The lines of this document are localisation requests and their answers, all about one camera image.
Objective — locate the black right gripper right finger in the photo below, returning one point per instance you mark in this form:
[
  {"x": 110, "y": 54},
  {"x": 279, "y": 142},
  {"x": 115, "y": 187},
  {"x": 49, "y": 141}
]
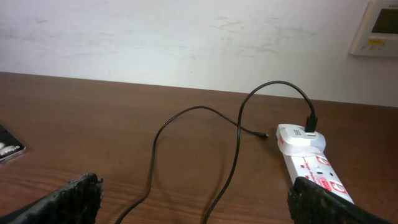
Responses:
[{"x": 310, "y": 203}]

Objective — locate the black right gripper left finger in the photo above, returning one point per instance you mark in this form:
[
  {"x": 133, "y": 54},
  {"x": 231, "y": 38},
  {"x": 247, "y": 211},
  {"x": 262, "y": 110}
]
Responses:
[{"x": 77, "y": 202}]

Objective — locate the black smartphone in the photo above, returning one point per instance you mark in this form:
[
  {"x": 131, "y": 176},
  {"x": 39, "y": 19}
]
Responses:
[{"x": 11, "y": 147}]

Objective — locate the white USB charger adapter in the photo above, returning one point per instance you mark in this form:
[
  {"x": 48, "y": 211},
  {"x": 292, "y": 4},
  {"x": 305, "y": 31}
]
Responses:
[{"x": 292, "y": 140}]

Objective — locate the white power strip red labels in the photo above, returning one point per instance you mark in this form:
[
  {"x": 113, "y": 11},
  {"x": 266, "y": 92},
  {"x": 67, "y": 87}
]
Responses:
[{"x": 316, "y": 168}]

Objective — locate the white wall thermostat panel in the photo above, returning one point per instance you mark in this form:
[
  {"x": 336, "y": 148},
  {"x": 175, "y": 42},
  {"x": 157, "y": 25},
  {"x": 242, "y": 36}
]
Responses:
[{"x": 377, "y": 32}]

